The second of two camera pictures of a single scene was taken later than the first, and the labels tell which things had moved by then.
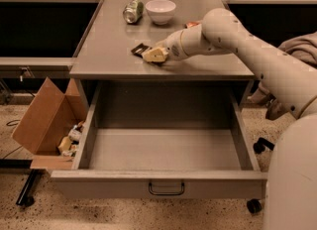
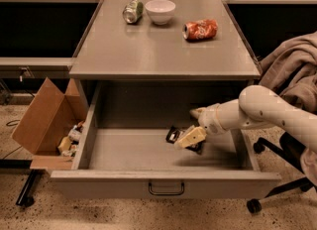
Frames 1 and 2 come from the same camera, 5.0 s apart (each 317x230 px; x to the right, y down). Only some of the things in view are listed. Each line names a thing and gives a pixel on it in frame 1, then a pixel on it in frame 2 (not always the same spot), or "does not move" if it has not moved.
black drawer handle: x=166 y=193 does not move
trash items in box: x=68 y=146 does not move
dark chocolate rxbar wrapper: x=140 y=50 to x=175 y=133
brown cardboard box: x=49 y=120 does not move
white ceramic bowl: x=160 y=10 does not move
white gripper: x=172 y=48 to x=210 y=119
